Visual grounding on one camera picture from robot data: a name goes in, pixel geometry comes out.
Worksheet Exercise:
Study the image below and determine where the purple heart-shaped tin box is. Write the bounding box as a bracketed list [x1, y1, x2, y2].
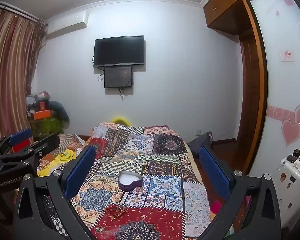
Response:
[118, 171, 143, 192]

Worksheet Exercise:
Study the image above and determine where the red box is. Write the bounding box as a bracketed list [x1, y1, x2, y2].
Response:
[12, 138, 31, 153]

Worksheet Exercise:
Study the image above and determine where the green storage basket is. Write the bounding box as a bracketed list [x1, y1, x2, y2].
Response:
[30, 116, 63, 138]

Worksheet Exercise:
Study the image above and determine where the yellow cloth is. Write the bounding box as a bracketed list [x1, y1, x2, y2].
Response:
[37, 149, 77, 177]

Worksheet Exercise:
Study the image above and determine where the dark bag on floor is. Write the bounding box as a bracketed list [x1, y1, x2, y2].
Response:
[187, 131, 213, 159]

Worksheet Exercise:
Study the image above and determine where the orange box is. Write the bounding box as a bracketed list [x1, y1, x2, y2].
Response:
[31, 109, 51, 120]

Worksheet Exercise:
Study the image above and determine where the white side cabinet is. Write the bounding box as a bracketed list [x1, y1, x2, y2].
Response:
[274, 154, 300, 232]

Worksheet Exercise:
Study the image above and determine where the colourful patchwork bed cover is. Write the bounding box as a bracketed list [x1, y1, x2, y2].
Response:
[71, 122, 211, 239]

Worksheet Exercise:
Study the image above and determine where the yellow round object behind bed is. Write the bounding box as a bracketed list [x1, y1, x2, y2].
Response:
[111, 116, 131, 126]

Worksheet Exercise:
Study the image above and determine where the striped red curtain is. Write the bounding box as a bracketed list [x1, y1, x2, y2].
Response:
[0, 9, 46, 138]

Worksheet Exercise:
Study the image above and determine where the brown wooden wardrobe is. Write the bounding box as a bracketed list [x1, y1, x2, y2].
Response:
[201, 0, 268, 174]

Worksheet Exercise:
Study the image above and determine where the white sliding wardrobe door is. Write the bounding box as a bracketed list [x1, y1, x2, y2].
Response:
[247, 0, 300, 177]

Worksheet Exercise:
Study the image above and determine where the white wall air conditioner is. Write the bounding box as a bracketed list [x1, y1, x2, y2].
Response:
[47, 11, 89, 39]

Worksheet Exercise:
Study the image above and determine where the large black wall television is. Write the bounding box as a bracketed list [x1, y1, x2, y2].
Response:
[94, 35, 145, 67]

